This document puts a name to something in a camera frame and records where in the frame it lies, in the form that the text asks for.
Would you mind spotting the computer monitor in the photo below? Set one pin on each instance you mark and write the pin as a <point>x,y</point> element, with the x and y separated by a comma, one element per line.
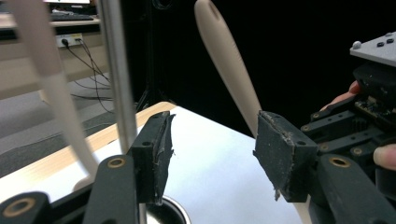
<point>67,1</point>

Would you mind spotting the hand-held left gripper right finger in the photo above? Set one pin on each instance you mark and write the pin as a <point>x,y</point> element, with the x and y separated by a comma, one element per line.
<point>283,155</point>

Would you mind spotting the black keyboard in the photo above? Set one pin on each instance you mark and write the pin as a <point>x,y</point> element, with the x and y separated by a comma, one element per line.
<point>71,17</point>

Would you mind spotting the light wooden desk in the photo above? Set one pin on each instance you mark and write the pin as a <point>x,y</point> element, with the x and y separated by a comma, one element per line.
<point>18,81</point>

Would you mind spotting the white power strip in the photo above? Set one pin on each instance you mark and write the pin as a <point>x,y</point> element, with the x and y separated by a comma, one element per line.
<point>70,39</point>

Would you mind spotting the black curtain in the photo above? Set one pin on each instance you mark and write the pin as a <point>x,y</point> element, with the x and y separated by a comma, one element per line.
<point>295,46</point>

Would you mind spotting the white paper sheet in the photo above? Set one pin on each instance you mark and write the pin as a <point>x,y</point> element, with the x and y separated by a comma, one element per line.
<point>218,161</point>

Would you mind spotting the beige slotted spatula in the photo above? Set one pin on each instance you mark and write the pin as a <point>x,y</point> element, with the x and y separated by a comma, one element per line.
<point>224,56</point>

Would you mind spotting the steel utensil stand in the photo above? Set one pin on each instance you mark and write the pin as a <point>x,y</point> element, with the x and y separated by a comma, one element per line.
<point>116,62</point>

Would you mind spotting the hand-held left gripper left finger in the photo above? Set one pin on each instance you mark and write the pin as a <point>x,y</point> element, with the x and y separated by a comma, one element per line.
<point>149,161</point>

